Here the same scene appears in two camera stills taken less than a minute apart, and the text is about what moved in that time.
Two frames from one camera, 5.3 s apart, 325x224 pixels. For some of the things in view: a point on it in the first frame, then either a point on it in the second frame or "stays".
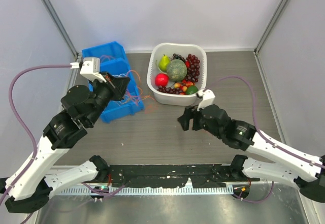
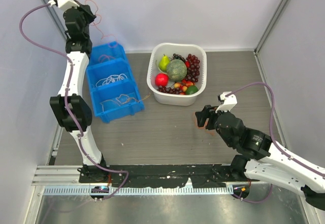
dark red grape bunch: [193, 71] stays
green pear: [164, 62] stays
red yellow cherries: [183, 86] stays
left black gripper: [120, 84] -> [86, 10]
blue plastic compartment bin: [113, 60] stays
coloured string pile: [135, 91] -> [97, 28]
